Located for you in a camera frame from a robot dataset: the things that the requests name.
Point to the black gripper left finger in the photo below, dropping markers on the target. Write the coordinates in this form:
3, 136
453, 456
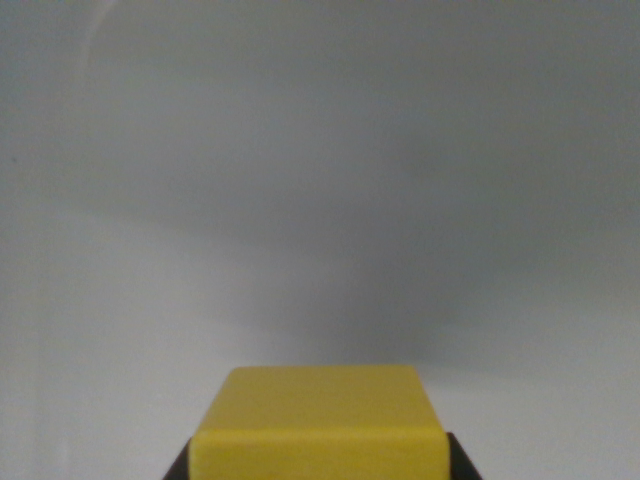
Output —
179, 466

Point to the white plastic bin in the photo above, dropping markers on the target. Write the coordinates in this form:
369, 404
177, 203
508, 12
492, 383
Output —
320, 175

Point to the yellow wooden cube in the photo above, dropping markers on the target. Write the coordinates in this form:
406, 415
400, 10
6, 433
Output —
320, 425

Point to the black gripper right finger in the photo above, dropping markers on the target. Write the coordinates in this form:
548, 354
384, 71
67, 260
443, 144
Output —
461, 462

